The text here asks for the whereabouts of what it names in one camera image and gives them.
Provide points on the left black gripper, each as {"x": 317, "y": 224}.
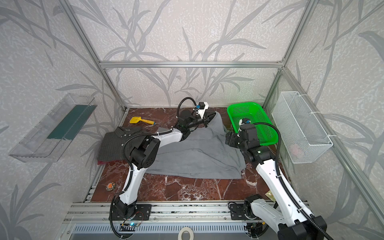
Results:
{"x": 207, "y": 119}

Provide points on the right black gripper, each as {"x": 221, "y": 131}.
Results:
{"x": 231, "y": 139}

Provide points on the light grey long sleeve shirt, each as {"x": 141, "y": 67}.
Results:
{"x": 203, "y": 155}

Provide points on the green plastic basket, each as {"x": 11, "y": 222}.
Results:
{"x": 256, "y": 114}

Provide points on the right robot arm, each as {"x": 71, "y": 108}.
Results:
{"x": 291, "y": 219}

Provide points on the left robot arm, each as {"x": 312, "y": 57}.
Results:
{"x": 141, "y": 149}

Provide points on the yellow snack packet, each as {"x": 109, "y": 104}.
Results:
{"x": 270, "y": 196}

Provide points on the yellow toy hammer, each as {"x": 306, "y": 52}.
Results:
{"x": 135, "y": 120}

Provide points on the dark striped folded shirt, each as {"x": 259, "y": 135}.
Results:
{"x": 111, "y": 148}

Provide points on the white tape roll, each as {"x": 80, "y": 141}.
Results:
{"x": 186, "y": 233}

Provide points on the small orange round object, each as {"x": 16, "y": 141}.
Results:
{"x": 110, "y": 186}

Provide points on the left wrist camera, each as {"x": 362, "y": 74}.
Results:
{"x": 201, "y": 108}

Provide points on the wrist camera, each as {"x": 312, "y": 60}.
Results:
{"x": 201, "y": 108}
{"x": 244, "y": 121}

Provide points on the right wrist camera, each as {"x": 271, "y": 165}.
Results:
{"x": 244, "y": 121}

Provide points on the pink item in wire basket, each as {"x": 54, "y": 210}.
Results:
{"x": 296, "y": 151}

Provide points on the white wire mesh basket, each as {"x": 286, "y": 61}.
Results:
{"x": 298, "y": 124}

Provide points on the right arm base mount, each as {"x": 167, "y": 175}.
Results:
{"x": 253, "y": 230}

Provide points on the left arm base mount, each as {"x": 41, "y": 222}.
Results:
{"x": 128, "y": 220}

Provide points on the clear acrylic wall shelf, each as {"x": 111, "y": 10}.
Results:
{"x": 49, "y": 139}

